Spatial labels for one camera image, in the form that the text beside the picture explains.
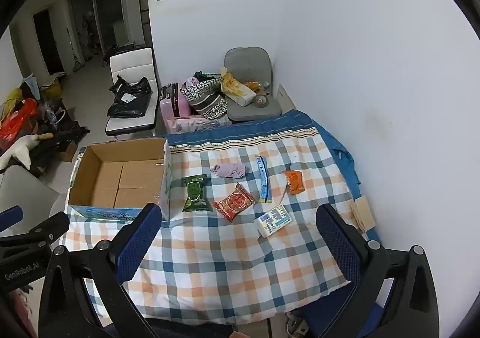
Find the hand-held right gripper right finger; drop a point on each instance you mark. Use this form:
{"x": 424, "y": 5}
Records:
{"x": 339, "y": 238}

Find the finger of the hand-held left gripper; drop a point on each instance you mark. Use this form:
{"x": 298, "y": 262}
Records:
{"x": 10, "y": 214}

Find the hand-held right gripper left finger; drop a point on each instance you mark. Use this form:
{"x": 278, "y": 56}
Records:
{"x": 138, "y": 236}

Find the cardboard box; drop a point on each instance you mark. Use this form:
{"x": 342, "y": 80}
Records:
{"x": 123, "y": 180}

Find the white tissue pack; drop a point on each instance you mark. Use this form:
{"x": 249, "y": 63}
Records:
{"x": 273, "y": 220}

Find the green snack packet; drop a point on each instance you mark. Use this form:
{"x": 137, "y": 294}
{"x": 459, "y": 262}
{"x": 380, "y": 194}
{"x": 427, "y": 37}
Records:
{"x": 195, "y": 193}

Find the orange snack packet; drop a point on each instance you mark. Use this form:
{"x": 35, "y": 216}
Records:
{"x": 294, "y": 181}

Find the long blue packet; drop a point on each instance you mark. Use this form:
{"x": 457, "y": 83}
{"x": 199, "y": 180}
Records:
{"x": 263, "y": 180}

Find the red snack packet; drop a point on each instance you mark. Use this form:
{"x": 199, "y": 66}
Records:
{"x": 234, "y": 202}

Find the purple cloth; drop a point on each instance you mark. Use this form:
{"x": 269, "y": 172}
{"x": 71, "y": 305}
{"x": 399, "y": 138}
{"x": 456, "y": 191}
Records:
{"x": 229, "y": 169}

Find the brown paper pieces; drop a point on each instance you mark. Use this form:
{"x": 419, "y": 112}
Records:
{"x": 363, "y": 213}

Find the white plush goose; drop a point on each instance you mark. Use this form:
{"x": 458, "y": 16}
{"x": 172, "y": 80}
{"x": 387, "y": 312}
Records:
{"x": 22, "y": 150}

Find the checkered blanket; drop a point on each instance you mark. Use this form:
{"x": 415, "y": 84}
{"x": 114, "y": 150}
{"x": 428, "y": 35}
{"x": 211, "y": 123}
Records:
{"x": 225, "y": 248}

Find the red plastic bag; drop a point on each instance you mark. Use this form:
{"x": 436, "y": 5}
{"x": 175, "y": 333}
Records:
{"x": 15, "y": 122}

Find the pink printed bag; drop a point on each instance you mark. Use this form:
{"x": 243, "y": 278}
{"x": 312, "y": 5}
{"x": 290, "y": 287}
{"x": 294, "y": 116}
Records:
{"x": 191, "y": 124}

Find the yellow bucket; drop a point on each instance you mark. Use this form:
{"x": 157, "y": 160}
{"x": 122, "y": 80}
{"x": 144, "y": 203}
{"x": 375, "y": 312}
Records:
{"x": 52, "y": 89}

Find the pink suitcase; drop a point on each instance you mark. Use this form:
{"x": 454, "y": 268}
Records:
{"x": 174, "y": 103}

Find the white chair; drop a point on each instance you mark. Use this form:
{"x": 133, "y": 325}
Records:
{"x": 133, "y": 97}

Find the black plastic bag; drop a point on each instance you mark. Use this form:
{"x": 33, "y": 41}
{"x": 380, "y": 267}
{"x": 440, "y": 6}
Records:
{"x": 127, "y": 97}

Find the patterned tote bag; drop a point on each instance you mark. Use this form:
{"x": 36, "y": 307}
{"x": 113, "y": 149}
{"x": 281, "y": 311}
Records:
{"x": 204, "y": 97}

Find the tape roll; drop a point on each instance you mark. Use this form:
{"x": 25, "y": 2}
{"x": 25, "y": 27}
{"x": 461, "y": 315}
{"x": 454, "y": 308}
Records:
{"x": 260, "y": 100}

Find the yellow plastic bag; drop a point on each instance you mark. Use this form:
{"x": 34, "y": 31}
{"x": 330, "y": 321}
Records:
{"x": 230, "y": 84}

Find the grey floor chair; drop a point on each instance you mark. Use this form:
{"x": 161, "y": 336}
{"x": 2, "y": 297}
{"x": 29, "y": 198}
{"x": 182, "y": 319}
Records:
{"x": 251, "y": 71}

